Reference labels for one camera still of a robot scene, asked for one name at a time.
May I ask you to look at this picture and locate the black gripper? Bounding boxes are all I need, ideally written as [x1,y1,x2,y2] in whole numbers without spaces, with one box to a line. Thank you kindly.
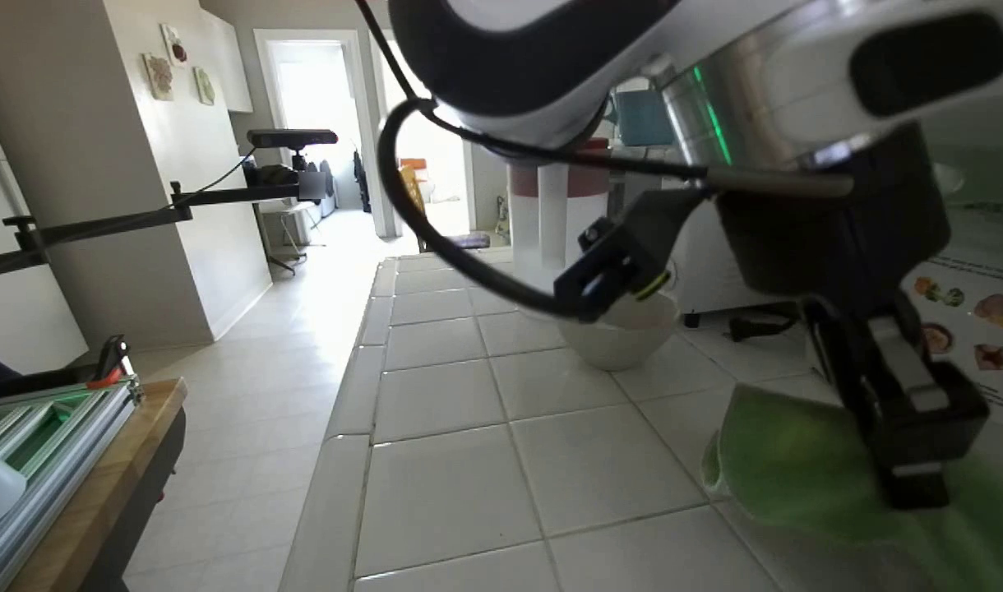
[717,118,993,514]

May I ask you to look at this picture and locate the green microfibre towel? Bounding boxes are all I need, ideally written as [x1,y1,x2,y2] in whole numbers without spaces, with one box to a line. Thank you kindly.
[701,380,1003,592]

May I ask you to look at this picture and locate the white rice cooker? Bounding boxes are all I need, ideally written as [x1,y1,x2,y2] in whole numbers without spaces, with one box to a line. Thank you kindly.
[903,201,1003,441]

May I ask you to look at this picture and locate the blue cup white dots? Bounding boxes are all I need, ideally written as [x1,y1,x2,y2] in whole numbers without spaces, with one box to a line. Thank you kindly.
[613,84,677,150]

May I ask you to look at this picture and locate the black red clamp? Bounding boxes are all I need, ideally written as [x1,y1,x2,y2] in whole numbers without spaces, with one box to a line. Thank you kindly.
[0,332,141,405]

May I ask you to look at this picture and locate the wooden table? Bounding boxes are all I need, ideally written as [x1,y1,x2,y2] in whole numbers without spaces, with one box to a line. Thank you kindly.
[4,375,192,592]

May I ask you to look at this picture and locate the black power cable plug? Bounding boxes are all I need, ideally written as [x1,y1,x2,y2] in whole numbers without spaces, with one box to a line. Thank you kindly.
[677,303,807,345]

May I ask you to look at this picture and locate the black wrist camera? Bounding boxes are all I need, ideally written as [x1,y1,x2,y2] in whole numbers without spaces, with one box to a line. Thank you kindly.
[553,180,723,325]

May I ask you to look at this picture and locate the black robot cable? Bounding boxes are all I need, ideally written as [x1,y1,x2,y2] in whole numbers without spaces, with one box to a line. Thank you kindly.
[351,0,854,322]

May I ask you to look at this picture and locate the black camera on stand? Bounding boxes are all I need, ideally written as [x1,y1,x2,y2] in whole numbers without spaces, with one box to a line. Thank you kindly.
[241,123,342,206]

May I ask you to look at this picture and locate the round wall plate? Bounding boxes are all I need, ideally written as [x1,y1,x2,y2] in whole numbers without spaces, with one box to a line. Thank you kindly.
[158,24,194,64]
[186,61,219,108]
[138,49,179,103]

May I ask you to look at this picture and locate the aluminium rail green strip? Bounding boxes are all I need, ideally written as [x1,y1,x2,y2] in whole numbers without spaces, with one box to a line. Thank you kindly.
[0,375,143,592]

